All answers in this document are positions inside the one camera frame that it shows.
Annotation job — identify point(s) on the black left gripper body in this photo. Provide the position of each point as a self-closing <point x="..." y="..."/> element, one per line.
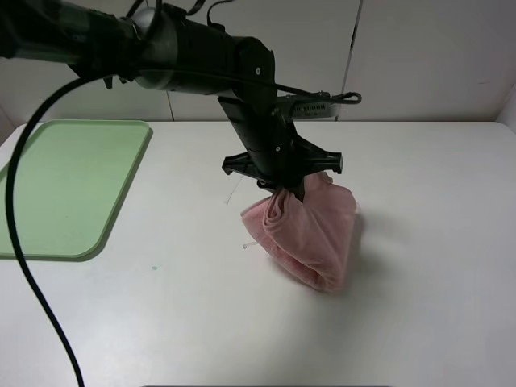
<point x="275" y="154"/>

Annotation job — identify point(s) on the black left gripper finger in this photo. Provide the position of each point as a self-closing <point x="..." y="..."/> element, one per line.
<point x="297" y="188"/>
<point x="280" y="190"/>

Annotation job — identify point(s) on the pink terry towel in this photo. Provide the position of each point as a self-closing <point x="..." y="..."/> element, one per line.
<point x="310" y="240"/>

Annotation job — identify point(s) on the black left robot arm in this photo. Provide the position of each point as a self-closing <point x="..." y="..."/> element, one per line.
<point x="160" y="48"/>

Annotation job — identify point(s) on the green plastic tray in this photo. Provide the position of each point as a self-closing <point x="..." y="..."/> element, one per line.
<point x="71" y="183"/>

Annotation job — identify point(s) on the small white tag fastener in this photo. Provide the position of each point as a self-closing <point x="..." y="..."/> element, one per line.
<point x="250" y="244"/>

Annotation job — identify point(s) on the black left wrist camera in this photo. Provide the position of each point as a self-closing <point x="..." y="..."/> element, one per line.
<point x="310" y="108"/>

